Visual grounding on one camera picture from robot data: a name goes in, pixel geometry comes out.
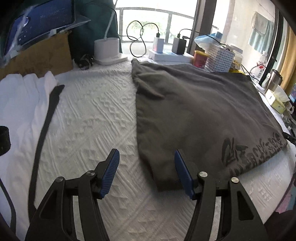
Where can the black clip bundle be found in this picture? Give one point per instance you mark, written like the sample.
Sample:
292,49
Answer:
84,62

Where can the white power strip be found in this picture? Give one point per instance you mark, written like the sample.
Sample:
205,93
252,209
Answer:
166,56

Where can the computer monitor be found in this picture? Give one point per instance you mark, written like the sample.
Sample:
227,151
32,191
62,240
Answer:
292,95

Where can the dark grey t-shirt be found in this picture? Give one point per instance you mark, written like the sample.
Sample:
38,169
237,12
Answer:
217,119

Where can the white mug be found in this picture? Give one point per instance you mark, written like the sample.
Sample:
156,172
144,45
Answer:
289,107

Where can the stainless steel tumbler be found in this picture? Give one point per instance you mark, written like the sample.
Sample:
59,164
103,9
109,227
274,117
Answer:
274,80

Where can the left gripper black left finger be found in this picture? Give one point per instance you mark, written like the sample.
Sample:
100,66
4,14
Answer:
54,218

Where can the white folded garment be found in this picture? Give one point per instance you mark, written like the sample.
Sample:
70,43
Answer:
24,106

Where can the clear water bottle red label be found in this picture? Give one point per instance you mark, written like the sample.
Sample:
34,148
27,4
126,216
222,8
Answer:
257,71

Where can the white desk lamp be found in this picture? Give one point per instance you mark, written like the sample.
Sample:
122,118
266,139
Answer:
107,45

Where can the white charger block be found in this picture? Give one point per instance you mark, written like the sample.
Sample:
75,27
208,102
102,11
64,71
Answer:
158,44

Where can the black charger block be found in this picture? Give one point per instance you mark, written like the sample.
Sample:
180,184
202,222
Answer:
179,45

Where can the clear jar of snacks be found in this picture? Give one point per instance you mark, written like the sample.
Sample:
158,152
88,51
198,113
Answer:
238,58

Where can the dark teal curtain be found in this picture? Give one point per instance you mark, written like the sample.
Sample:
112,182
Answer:
81,39

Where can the tablet with dark screen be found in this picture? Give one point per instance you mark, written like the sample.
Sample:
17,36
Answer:
39,21

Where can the blue face mask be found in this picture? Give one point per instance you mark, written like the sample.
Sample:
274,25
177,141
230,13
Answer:
204,41

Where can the yellow curtain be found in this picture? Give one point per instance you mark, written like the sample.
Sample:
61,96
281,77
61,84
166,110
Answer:
288,68

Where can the yellow snack bag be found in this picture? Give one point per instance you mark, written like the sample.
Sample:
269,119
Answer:
233,70

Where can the brown cardboard box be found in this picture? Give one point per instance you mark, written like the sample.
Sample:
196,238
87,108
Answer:
52,54

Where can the yellow tissue box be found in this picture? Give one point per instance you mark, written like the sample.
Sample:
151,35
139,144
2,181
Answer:
277,99

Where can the white perforated plastic basket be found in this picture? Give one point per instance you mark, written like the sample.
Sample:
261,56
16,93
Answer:
219,59

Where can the red can yellow lid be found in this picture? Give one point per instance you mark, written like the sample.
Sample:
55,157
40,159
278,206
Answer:
200,59

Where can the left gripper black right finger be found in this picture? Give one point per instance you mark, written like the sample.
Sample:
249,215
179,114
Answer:
239,219

